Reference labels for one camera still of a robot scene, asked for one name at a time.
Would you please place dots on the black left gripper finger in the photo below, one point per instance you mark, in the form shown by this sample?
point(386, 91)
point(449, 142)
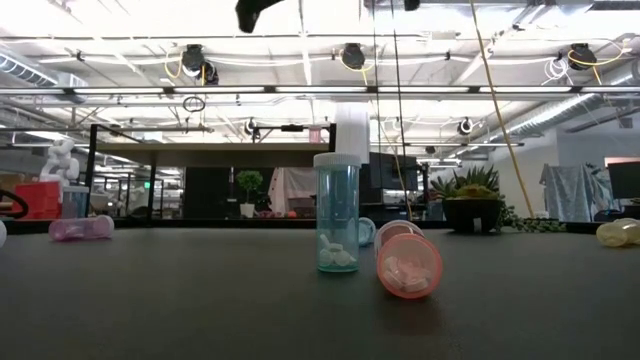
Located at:
point(247, 15)

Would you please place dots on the pink pill bottle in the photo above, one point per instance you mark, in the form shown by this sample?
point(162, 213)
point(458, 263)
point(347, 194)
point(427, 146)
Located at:
point(82, 228)
point(315, 136)

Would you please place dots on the small white-capped vial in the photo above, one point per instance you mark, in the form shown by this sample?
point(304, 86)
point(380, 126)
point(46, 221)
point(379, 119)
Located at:
point(75, 202)

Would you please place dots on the red pill bottle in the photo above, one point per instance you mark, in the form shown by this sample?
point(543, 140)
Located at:
point(407, 265)

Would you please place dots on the wooden shelf black metal legs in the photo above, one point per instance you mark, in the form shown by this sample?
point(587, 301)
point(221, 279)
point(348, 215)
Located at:
point(210, 155)

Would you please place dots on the small tree white pot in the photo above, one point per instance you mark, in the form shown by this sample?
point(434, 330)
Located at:
point(248, 181)

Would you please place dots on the black cabinet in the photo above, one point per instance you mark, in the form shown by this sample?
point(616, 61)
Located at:
point(205, 192)

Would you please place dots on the black computer monitor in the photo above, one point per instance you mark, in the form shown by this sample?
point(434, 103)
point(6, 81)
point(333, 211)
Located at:
point(392, 172)
point(625, 180)

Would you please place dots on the red storage bins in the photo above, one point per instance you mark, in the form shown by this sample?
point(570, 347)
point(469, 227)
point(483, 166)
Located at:
point(37, 200)

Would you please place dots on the succulent plant black pot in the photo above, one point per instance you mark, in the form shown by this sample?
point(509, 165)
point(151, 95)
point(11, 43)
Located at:
point(470, 212)

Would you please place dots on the grey cloth cover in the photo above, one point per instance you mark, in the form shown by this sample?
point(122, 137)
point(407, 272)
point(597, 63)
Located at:
point(570, 192)

